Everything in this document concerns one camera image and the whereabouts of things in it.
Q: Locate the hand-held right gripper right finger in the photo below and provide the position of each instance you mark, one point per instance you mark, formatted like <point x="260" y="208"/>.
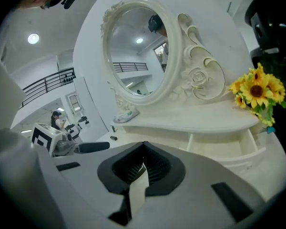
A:
<point x="197" y="190"/>

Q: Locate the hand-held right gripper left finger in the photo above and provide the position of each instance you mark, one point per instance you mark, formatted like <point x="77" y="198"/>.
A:
<point x="90" y="187"/>

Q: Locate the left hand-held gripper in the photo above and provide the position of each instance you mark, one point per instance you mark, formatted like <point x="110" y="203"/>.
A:
<point x="45" y="137"/>

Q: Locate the small black stick object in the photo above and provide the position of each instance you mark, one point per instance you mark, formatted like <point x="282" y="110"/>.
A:
<point x="113" y="138"/>

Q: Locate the white drawer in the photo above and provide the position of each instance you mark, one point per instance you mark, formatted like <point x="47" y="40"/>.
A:
<point x="217" y="151"/>

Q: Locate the white ornate dressing table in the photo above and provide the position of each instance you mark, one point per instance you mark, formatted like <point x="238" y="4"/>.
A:
<point x="181" y="118"/>

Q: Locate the white and black machine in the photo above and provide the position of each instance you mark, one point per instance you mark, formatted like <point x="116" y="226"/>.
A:
<point x="83" y="122"/>

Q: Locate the small black device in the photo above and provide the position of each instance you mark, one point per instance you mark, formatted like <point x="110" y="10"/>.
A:
<point x="113" y="128"/>

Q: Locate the white wet wipes pack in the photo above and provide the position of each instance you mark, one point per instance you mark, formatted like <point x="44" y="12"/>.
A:
<point x="126" y="116"/>

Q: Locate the window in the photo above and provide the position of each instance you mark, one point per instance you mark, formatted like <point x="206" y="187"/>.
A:
<point x="76" y="104"/>

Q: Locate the black balcony railing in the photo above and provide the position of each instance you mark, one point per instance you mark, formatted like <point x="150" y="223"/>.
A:
<point x="45" y="83"/>

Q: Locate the small blue ornament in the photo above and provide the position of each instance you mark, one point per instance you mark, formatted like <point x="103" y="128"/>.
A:
<point x="269" y="130"/>

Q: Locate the oval white-framed mirror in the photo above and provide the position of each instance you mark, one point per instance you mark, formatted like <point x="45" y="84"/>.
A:
<point x="138" y="56"/>

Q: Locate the person's white shirt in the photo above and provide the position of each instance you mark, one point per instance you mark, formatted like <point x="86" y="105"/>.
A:
<point x="7" y="80"/>

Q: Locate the yellow sunflower bouquet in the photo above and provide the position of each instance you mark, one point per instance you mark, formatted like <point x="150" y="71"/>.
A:
<point x="256" y="90"/>

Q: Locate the round ceiling light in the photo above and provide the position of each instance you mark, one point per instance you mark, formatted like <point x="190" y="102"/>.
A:
<point x="33" y="38"/>

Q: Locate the black office chair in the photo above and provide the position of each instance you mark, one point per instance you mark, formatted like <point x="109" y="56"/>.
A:
<point x="264" y="27"/>

